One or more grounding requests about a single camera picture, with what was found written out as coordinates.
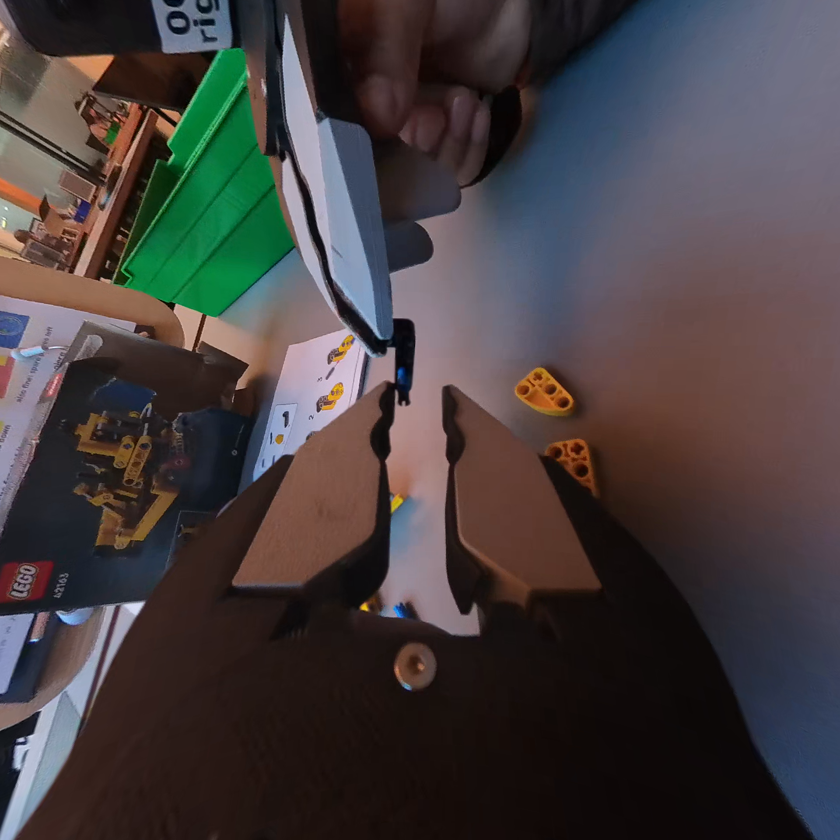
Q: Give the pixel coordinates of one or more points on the dark lego set box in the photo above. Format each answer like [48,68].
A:
[98,472]

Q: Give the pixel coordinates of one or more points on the wooden shelf unit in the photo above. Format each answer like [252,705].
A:
[124,184]

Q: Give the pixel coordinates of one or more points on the person's right hand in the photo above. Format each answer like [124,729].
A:
[446,59]

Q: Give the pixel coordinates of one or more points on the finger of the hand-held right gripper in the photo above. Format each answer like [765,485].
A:
[348,210]
[292,210]

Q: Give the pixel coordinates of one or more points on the yellow triangular lego piece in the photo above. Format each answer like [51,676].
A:
[537,394]
[569,460]

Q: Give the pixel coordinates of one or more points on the small blue lego pin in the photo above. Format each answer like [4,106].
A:
[404,610]

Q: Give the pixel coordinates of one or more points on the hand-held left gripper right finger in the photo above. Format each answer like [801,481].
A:
[518,518]

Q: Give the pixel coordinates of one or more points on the black angled lego beam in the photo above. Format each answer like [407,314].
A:
[405,341]

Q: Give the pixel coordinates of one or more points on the green plastic storage bin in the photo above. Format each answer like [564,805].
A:
[210,229]

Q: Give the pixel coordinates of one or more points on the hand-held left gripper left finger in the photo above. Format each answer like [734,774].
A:
[315,499]

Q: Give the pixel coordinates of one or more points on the lego instruction booklet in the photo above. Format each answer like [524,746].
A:
[308,384]

